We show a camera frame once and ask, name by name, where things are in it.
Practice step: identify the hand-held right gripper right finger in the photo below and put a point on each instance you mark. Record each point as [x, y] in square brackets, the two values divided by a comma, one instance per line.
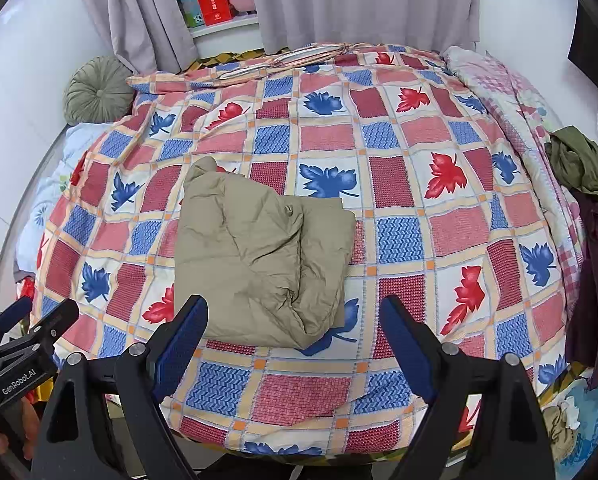
[406, 347]

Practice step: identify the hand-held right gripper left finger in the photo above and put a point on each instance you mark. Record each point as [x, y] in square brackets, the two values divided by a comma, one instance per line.
[181, 342]

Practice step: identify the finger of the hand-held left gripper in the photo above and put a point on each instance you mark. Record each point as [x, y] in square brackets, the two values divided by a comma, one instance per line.
[54, 322]
[9, 312]

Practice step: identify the khaki puffer jacket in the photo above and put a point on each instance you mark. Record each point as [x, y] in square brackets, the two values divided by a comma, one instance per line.
[259, 260]

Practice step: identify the person's left hand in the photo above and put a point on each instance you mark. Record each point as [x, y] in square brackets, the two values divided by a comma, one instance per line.
[29, 425]

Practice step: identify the red cloth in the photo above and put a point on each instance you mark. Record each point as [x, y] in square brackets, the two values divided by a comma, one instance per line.
[26, 290]

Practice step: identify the leaf print patchwork bedspread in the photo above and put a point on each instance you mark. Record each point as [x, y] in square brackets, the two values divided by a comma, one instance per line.
[409, 220]

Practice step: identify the maroon garment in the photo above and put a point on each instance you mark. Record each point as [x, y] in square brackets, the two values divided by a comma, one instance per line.
[596, 285]

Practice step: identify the blue printed bag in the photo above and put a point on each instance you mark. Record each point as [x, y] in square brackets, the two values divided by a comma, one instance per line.
[596, 435]

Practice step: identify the round green cushion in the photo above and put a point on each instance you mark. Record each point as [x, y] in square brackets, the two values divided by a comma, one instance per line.
[99, 91]

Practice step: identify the olive green garment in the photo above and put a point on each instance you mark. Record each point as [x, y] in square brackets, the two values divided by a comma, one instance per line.
[576, 160]

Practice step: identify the pink floral quilt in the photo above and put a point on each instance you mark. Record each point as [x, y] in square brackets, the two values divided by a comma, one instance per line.
[509, 95]

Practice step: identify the yellow green checked mat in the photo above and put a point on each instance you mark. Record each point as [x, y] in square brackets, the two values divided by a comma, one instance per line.
[239, 57]

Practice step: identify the striped pillow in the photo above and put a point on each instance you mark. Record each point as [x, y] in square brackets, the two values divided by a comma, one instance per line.
[299, 57]

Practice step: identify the white window sill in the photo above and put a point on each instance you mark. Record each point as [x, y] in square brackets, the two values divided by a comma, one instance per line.
[224, 27]

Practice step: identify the grey curtain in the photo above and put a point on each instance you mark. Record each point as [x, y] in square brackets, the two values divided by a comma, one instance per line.
[134, 10]
[364, 0]

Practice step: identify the black television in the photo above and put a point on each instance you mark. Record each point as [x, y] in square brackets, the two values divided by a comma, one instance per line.
[596, 45]

